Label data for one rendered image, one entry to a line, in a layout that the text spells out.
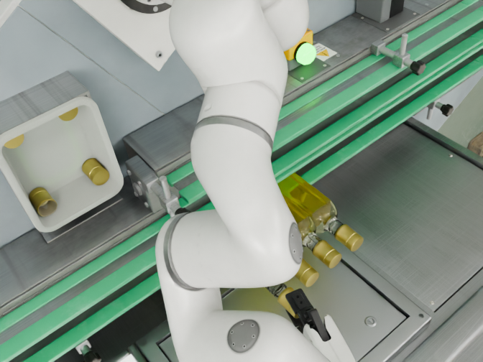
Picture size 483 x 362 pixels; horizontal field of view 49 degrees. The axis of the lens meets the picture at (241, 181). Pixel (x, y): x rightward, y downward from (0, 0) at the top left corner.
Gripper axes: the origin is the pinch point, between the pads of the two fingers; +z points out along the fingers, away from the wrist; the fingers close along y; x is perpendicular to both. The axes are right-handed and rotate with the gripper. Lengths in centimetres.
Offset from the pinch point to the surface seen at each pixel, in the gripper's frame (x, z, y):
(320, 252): -8.7, 7.6, 1.4
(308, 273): -4.5, 4.4, 1.6
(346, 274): -16.0, 8.8, -12.2
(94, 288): 31.3, 17.1, 3.7
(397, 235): -33.2, 14.7, -15.5
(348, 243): -14.5, 7.5, 1.1
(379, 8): -47, 50, 20
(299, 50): -22, 42, 21
